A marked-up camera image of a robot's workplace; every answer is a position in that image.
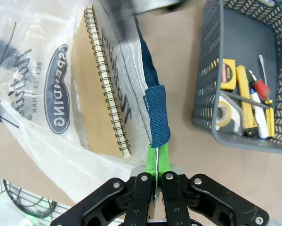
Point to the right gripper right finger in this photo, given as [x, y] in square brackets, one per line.
[202, 200]

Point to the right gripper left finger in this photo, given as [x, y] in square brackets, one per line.
[112, 204]

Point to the tape roll in dispenser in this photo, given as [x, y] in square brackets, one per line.
[224, 115]

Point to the white marker pen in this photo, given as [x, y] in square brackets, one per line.
[258, 113]

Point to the grey metal rod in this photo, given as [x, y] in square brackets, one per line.
[246, 100]

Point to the kraft spiral notebook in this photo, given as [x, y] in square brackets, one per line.
[89, 94]

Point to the yellow utility knife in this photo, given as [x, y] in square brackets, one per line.
[243, 80]

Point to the yellow tape measure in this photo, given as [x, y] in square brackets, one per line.
[228, 75]

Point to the grey plastic basket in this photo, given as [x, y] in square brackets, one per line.
[249, 35]

